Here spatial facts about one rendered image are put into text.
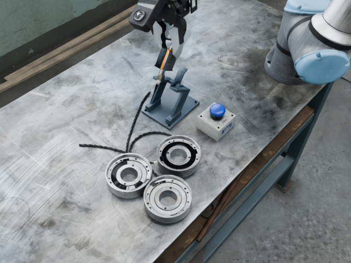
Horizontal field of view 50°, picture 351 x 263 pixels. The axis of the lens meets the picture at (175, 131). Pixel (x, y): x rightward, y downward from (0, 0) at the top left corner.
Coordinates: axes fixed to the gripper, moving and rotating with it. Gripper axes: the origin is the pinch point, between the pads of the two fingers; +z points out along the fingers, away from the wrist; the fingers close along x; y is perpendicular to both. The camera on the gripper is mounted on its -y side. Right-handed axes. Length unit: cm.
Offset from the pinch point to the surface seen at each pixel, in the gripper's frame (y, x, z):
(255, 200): 23, -17, 77
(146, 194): -25.6, -10.9, 17.5
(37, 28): 56, 149, 67
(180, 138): -8.5, -8.1, 16.9
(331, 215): 52, -44, 104
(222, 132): -0.1, -15.1, 18.5
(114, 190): -29.1, -4.9, 16.4
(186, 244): -19, -15, 46
